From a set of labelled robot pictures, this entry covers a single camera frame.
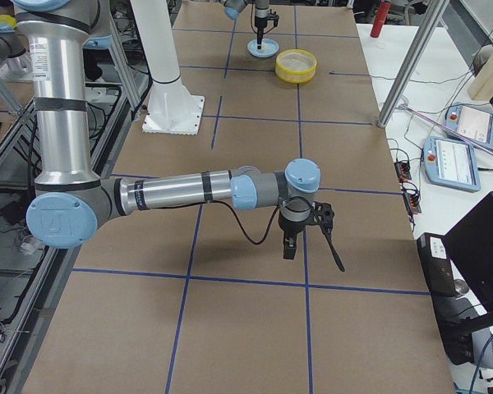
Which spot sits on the aluminium frame post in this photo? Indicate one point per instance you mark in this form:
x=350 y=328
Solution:
x=421 y=39

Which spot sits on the red bottle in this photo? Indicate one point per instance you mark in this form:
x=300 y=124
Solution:
x=380 y=18

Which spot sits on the yellow rimmed steamer basket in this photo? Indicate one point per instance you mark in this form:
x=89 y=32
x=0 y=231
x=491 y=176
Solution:
x=295 y=66

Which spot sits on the orange connector board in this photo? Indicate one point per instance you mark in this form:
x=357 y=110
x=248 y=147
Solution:
x=402 y=169

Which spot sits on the light blue plate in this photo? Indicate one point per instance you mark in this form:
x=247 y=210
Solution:
x=273 y=45

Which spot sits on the teach pendant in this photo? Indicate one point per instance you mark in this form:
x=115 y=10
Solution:
x=472 y=122
x=451 y=163

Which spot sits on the black monitor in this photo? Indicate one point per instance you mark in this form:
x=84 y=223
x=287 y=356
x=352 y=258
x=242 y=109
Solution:
x=469 y=244

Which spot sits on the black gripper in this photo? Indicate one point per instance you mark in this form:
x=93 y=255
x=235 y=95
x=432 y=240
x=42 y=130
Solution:
x=289 y=226
x=260 y=19

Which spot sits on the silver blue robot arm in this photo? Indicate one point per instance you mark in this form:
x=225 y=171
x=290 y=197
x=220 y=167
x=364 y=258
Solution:
x=72 y=202
x=233 y=8

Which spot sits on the near teach pendant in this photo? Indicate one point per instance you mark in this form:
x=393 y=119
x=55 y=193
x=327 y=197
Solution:
x=451 y=163

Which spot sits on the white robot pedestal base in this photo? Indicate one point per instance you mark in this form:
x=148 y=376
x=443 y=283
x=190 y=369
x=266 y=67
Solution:
x=171 y=108

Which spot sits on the black computer box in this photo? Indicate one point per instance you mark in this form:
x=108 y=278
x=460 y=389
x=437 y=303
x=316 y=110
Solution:
x=436 y=265

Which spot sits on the far teach pendant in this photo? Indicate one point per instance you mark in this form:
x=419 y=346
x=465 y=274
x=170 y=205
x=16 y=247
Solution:
x=472 y=122

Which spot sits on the white steamed bun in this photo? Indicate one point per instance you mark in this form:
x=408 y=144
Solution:
x=263 y=51

